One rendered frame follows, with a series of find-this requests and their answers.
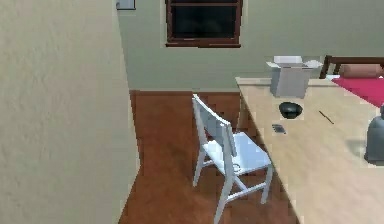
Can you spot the brown framed window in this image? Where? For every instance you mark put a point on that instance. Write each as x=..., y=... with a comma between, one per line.
x=203, y=22

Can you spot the open grey cardboard box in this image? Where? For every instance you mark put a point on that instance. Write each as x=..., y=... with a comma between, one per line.
x=290, y=80

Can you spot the black bowl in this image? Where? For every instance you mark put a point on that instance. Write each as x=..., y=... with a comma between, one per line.
x=290, y=109

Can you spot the bed with red cover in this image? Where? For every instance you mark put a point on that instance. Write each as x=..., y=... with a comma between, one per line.
x=363, y=86

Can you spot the grey framed wall picture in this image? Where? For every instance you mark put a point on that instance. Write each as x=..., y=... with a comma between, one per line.
x=126, y=4

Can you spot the white wooden chair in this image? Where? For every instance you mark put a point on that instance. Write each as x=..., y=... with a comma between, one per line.
x=230, y=150

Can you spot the light wooden table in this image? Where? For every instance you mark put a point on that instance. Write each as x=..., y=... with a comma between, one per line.
x=320, y=160

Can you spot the thin brown pencil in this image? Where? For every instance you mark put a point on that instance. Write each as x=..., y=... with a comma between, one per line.
x=326, y=117

